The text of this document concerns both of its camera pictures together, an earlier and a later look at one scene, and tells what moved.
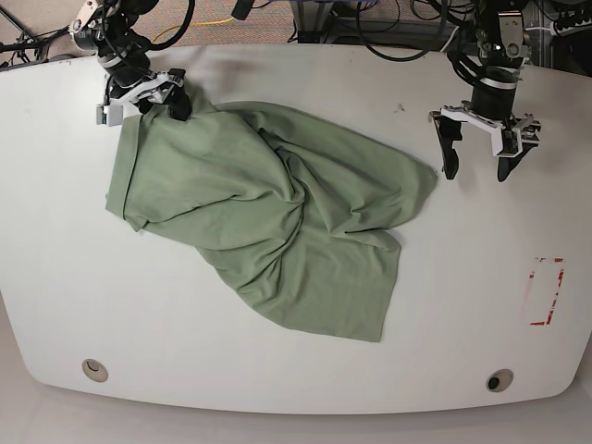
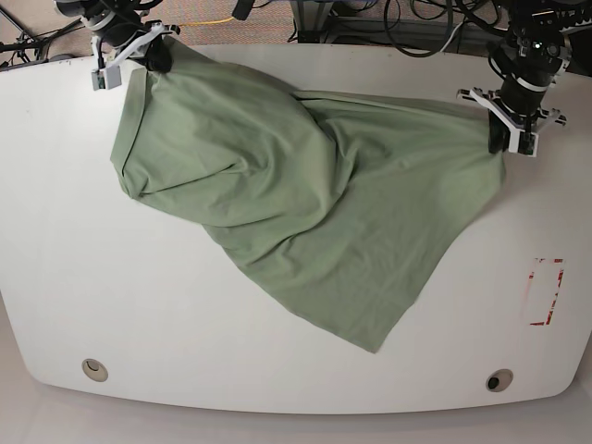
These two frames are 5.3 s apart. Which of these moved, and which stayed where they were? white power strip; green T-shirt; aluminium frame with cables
Moved: green T-shirt
Stayed: aluminium frame with cables; white power strip
